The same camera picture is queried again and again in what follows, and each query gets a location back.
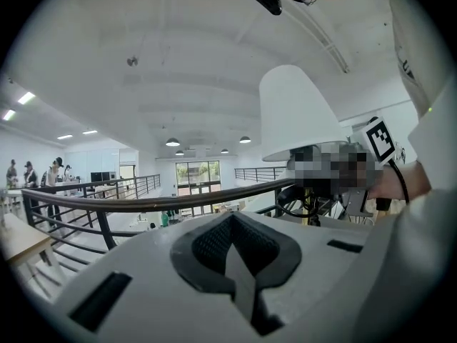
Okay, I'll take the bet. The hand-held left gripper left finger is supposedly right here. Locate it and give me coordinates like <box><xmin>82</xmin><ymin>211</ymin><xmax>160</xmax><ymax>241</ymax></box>
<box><xmin>170</xmin><ymin>212</ymin><xmax>236</xmax><ymax>294</ymax></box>

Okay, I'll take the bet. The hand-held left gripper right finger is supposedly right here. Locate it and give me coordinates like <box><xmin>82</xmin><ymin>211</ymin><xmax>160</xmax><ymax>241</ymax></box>
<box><xmin>231</xmin><ymin>212</ymin><xmax>303</xmax><ymax>336</ymax></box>

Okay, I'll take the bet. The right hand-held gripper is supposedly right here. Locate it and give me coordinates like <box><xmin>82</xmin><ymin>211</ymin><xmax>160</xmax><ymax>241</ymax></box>
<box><xmin>286</xmin><ymin>115</ymin><xmax>407</xmax><ymax>224</ymax></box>

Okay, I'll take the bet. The white shade lamp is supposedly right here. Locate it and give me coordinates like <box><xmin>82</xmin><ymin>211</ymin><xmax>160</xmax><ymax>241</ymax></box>
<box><xmin>258</xmin><ymin>64</ymin><xmax>349</xmax><ymax>228</ymax></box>

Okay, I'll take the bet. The person's right forearm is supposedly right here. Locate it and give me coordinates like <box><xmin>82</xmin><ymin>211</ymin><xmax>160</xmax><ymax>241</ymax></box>
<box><xmin>369</xmin><ymin>159</ymin><xmax>433</xmax><ymax>202</ymax></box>

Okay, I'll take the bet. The person's white shirt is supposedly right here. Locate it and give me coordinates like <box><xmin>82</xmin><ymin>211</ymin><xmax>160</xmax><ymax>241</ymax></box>
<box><xmin>316</xmin><ymin>0</ymin><xmax>457</xmax><ymax>343</ymax></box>

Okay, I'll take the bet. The dark metal railing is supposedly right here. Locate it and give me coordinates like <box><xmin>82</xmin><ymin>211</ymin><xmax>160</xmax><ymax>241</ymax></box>
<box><xmin>21</xmin><ymin>165</ymin><xmax>298</xmax><ymax>267</ymax></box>

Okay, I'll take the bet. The wooden table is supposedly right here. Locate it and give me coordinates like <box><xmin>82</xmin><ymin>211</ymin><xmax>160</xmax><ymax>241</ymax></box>
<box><xmin>0</xmin><ymin>212</ymin><xmax>67</xmax><ymax>289</ymax></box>

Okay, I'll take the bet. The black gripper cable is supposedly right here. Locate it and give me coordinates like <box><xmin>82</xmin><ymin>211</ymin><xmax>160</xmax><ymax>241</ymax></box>
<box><xmin>388</xmin><ymin>158</ymin><xmax>411</xmax><ymax>204</ymax></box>

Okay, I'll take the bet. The black lamp cord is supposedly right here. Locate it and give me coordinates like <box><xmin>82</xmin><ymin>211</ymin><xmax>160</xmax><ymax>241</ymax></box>
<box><xmin>276</xmin><ymin>184</ymin><xmax>322</xmax><ymax>219</ymax></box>

